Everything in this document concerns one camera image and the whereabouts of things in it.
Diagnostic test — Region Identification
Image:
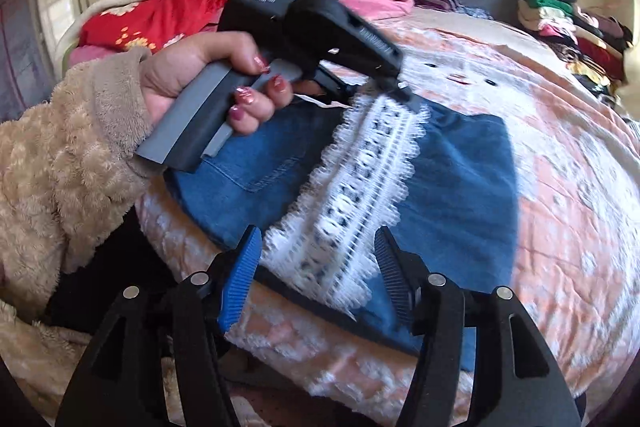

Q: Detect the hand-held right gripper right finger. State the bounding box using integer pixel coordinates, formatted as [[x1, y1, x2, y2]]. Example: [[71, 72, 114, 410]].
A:
[[374, 226, 582, 427]]

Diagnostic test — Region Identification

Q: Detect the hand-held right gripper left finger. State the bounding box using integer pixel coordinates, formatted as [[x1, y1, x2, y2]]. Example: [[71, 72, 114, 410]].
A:
[[55, 225, 264, 427]]

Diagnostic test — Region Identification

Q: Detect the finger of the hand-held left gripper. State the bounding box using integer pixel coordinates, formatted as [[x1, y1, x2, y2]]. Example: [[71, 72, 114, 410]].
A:
[[300, 64, 357, 108], [372, 71, 417, 106]]

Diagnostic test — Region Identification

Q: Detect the blue denim pants lace trim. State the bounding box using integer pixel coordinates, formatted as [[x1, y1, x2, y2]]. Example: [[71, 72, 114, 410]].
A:
[[165, 94, 521, 373]]

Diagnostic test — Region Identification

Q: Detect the person's left hand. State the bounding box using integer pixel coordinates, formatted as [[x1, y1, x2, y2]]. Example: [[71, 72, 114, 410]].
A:
[[140, 31, 321, 138]]

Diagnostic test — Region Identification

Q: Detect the dark cloth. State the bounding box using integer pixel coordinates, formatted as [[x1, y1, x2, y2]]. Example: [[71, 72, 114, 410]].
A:
[[47, 212, 178, 325]]

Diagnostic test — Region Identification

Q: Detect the red floral cloth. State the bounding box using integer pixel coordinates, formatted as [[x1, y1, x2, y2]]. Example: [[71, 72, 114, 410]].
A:
[[80, 0, 246, 55]]

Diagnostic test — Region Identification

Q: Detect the stack of folded clothes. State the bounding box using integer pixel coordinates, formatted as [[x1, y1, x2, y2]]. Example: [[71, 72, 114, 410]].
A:
[[517, 0, 636, 102]]

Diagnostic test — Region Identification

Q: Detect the peach and white fuzzy blanket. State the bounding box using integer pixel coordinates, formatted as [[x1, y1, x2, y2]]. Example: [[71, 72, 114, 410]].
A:
[[135, 7, 640, 408]]

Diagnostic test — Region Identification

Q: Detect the beige fleece robe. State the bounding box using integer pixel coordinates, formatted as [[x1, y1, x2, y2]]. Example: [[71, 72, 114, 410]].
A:
[[0, 297, 201, 427]]

